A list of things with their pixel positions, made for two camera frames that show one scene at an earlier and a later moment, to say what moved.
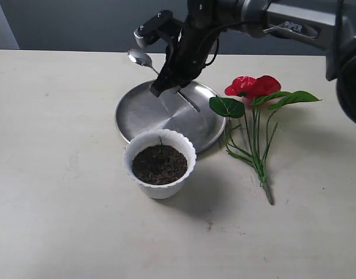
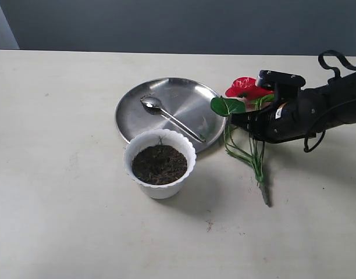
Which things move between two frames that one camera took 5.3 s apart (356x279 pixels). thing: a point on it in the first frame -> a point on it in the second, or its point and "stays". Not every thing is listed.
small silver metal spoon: (142, 58) -> (153, 106)
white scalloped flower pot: (159, 161) stays
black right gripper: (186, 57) -> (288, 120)
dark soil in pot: (157, 164) stays
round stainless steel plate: (188, 110) stays
